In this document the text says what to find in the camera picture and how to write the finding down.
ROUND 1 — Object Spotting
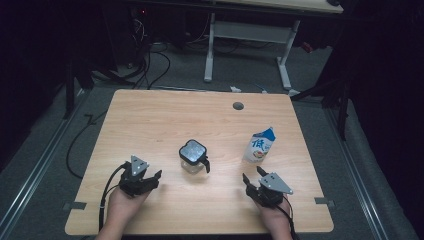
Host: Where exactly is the glass jar with black lid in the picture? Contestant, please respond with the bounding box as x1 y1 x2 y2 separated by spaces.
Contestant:
178 139 212 175

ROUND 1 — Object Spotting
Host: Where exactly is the long black floor cable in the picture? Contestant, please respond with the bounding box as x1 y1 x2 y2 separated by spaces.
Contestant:
65 109 108 180

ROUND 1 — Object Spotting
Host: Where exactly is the white-legged desk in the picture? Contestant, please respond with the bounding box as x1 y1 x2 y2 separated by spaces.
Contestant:
203 0 344 92

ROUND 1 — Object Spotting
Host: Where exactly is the small white milk carton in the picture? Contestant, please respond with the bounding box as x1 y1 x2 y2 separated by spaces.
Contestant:
243 126 277 164

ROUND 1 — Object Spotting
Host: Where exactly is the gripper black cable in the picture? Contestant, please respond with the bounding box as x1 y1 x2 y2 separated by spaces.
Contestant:
276 196 298 240
98 162 131 232

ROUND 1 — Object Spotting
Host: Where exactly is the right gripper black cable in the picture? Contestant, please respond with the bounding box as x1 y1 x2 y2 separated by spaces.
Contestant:
276 196 298 240

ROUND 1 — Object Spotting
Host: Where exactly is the bundle of black floor cables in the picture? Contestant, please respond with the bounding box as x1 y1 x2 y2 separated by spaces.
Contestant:
93 41 172 90

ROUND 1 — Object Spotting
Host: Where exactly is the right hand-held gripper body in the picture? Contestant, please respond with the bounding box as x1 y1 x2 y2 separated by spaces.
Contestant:
246 172 294 208

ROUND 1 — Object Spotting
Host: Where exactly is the metal floor rail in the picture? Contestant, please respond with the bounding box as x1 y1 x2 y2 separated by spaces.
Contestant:
324 106 389 240
0 89 89 234

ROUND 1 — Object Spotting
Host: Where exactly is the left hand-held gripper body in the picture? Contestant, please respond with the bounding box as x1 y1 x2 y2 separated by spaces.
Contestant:
118 154 151 198

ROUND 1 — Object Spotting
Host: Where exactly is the person's right hand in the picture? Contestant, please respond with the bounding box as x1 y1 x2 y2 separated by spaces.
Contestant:
254 199 293 234

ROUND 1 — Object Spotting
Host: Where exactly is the black metal stand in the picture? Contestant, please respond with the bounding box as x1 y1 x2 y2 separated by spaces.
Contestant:
63 59 77 120
289 76 351 141

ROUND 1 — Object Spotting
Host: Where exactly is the person's left hand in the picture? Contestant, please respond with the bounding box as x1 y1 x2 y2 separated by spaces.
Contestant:
103 188 149 231

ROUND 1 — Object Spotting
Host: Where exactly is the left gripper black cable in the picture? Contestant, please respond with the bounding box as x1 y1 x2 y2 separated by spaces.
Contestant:
98 162 131 232

